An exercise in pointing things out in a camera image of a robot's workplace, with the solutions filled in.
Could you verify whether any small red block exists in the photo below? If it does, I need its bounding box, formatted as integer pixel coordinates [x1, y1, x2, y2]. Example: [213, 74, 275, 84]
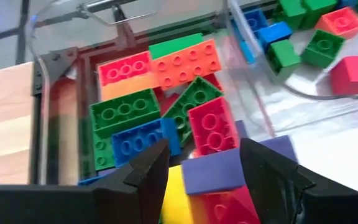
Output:
[330, 55, 358, 96]

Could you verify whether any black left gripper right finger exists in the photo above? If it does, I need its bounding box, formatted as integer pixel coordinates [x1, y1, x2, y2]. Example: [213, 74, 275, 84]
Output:
[239, 138, 358, 224]

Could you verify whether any long green block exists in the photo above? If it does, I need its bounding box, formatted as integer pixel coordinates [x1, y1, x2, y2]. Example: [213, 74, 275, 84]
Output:
[89, 88, 162, 138]
[162, 76, 224, 147]
[149, 32, 205, 60]

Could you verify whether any long orange block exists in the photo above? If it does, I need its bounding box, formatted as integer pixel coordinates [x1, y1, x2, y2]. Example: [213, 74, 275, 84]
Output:
[150, 39, 223, 91]

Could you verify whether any long blue block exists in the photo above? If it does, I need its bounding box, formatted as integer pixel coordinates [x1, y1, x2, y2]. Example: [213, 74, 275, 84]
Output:
[78, 174, 108, 187]

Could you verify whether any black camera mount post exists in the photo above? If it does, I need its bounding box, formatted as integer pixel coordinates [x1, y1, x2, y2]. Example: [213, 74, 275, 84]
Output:
[112, 4, 138, 47]

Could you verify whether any black aluminium table frame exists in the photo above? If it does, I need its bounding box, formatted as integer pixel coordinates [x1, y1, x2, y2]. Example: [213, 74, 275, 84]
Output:
[29, 1, 279, 187]

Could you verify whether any long yellow block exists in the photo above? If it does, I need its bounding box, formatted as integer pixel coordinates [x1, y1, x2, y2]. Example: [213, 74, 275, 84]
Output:
[160, 164, 195, 224]

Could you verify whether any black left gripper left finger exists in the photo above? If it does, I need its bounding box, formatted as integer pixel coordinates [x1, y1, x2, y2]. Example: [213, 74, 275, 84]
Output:
[0, 139, 171, 224]

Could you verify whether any clear plastic bin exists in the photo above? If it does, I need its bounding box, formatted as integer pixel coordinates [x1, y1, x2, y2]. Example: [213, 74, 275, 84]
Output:
[25, 0, 276, 224]
[225, 0, 358, 102]

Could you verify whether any white table cover sheet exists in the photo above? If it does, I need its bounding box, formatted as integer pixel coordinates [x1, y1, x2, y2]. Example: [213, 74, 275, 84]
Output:
[225, 12, 358, 192]

